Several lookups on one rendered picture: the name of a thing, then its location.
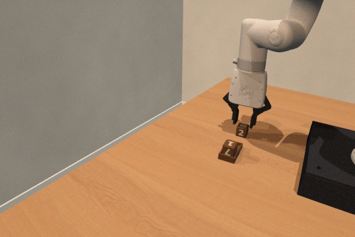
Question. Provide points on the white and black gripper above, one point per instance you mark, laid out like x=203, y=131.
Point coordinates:
x=248, y=89

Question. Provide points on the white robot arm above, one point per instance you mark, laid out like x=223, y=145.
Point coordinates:
x=259, y=35

